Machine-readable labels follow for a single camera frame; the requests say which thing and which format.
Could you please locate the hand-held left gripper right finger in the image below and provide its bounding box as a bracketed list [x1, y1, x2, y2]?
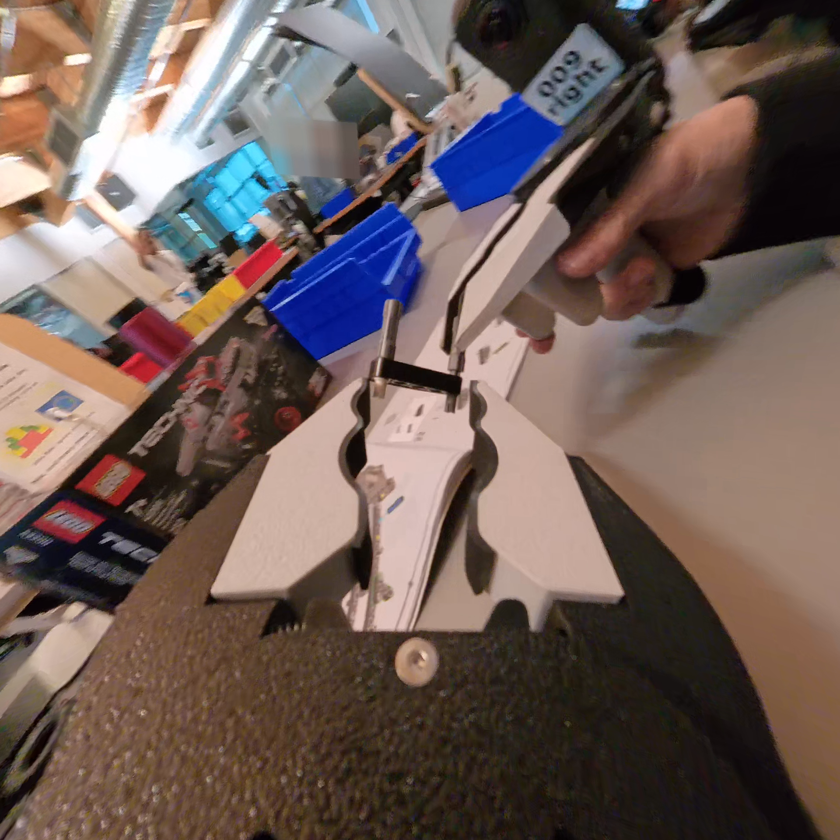
[462, 381, 624, 631]

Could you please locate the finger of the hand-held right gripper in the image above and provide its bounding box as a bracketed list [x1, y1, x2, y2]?
[453, 199, 572, 355]
[445, 200, 527, 350]

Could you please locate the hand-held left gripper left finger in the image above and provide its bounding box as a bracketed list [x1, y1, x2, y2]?
[210, 378, 383, 601]

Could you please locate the grey toy axle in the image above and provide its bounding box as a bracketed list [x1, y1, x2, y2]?
[369, 298, 403, 399]

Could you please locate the person's right forearm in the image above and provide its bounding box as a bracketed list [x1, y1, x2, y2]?
[714, 46, 840, 258]

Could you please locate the wooden background desk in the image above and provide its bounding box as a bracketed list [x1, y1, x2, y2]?
[311, 134, 434, 237]

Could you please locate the person's right hand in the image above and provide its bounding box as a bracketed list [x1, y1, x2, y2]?
[515, 95, 763, 355]

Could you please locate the white instruction booklet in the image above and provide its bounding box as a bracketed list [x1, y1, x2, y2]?
[341, 320, 531, 632]

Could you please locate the black toy set box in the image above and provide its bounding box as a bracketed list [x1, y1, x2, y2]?
[0, 298, 333, 613]

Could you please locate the red storage bin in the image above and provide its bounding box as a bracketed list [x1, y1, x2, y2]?
[231, 239, 284, 291]

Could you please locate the magenta storage bin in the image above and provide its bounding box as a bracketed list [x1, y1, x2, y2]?
[117, 307, 196, 370]

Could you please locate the large window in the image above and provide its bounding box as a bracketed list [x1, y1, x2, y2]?
[146, 140, 291, 245]

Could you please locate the printed paper sheet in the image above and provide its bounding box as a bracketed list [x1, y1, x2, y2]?
[0, 341, 135, 494]

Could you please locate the silver ventilation duct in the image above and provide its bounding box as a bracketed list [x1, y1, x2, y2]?
[84, 0, 311, 135]

